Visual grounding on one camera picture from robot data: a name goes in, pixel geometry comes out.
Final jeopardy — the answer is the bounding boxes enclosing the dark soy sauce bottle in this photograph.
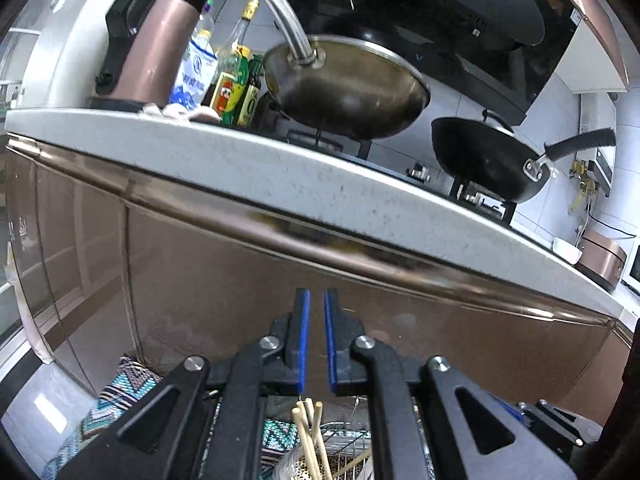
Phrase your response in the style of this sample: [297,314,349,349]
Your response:
[235,54,264,127]

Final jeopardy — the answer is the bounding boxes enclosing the zigzag patterned knit cloth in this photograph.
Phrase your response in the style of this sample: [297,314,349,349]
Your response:
[41,354,302,480]

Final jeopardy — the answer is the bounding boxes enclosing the white bowl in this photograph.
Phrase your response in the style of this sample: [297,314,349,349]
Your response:
[551,237,582,266]

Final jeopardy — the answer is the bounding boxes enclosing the garlic cloves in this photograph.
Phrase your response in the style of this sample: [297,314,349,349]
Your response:
[139,103,221,125]

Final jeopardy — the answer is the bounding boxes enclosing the white box appliance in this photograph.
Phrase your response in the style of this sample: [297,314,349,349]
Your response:
[17,0,115,108]

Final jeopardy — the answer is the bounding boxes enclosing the blue white salt bag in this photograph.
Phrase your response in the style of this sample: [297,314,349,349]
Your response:
[169,29,218,110]

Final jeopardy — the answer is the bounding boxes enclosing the steel wok with handle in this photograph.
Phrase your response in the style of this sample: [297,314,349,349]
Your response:
[264,0,431,141]

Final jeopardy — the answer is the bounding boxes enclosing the brown cabinets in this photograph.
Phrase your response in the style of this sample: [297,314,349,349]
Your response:
[555,0,629,94]
[1,136,632,422]

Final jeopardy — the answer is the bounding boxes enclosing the brown lower cabinets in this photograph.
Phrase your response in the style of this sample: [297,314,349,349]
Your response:
[1,136,632,422]

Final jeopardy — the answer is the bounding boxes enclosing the green yellow sauce bottle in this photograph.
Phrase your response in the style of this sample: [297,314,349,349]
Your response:
[203,44,250,126]

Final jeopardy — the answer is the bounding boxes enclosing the white plastic bag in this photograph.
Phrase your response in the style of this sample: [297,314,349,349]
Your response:
[4,243,54,365]

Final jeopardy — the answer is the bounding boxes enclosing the black range hood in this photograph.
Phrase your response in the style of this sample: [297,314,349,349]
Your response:
[288,0,582,126]

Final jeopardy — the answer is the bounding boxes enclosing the black wok with lid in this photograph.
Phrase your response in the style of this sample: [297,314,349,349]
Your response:
[432,110,616,204]

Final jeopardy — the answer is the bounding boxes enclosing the black gas stove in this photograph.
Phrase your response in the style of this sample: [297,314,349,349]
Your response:
[249,123,557,252]

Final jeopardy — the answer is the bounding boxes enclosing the brown upper cabinets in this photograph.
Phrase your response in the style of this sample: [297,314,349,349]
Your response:
[555,0,629,94]

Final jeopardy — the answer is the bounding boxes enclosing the white gas water heater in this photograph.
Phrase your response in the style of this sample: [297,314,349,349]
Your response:
[578,91,618,198]

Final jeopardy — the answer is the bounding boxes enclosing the wire utensil holder basket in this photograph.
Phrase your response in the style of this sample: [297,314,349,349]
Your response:
[262,398,374,479]

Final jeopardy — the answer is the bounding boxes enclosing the white microwave oven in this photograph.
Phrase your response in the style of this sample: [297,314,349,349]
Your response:
[623,238,640,296]

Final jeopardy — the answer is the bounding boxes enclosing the rose gold rice cooker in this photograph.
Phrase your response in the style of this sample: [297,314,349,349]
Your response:
[575,228,627,292]

